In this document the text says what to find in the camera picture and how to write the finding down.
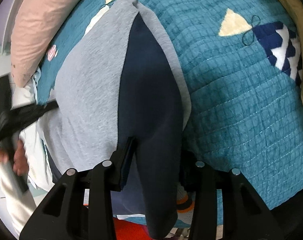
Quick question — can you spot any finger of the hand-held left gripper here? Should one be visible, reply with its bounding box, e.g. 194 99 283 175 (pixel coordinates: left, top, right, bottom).
38 101 59 118

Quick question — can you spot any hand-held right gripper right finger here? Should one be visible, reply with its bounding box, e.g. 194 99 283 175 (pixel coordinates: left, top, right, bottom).
181 152 275 240

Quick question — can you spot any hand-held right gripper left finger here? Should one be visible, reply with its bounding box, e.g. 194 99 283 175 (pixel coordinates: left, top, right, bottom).
19 137 137 240

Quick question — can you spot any grey and navy jacket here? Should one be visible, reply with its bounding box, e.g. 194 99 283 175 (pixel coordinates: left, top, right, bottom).
37 0 193 239

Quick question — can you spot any person's left hand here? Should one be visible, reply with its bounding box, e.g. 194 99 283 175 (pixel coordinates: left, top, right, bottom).
0 139 30 177

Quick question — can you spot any orange object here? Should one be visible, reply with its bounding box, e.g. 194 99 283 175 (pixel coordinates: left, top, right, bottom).
113 217 152 240

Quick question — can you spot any pink quilt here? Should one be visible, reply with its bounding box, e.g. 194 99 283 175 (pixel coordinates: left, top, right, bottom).
10 0 99 88

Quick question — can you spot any teal quilted bed sheet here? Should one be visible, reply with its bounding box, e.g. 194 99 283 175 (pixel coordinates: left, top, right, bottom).
35 0 303 228

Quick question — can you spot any folded tan garment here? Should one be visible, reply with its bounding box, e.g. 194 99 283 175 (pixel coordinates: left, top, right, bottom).
258 0 303 110

